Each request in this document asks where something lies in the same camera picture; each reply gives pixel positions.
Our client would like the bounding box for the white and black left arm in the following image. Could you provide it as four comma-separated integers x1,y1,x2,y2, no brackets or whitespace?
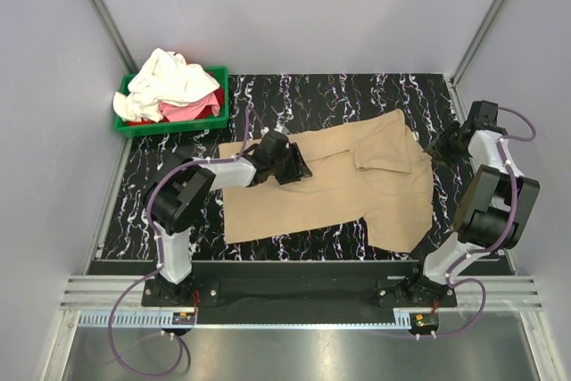
142,130,312,306

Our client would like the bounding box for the aluminium corner post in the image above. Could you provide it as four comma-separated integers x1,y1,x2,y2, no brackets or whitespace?
88,0,137,73
450,0,536,86

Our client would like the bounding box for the white t-shirt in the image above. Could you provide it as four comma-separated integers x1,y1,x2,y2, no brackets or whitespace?
112,46,221,123

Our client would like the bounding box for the aluminium rail frame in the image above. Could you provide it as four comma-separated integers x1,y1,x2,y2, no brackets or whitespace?
44,260,570,380

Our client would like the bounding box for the white slotted cable duct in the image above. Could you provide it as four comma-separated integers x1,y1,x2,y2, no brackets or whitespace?
79,310,436,330

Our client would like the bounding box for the right aluminium corner post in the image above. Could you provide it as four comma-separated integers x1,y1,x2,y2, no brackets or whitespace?
450,0,536,86

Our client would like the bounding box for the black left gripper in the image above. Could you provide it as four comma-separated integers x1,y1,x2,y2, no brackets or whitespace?
269,144,311,186

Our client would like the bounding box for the green plastic bin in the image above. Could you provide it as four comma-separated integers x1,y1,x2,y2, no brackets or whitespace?
113,65,230,137

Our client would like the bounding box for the left aluminium corner post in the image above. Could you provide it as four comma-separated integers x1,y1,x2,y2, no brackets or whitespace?
88,0,137,73

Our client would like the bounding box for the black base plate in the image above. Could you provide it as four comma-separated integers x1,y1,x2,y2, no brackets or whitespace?
142,261,457,327

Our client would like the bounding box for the pink t-shirt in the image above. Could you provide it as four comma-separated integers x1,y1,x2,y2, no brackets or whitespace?
159,92,220,122

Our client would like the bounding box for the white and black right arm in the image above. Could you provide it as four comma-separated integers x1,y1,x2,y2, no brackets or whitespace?
398,101,540,307

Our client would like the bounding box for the beige t-shirt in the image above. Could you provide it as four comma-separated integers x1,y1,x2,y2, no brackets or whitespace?
222,110,434,253

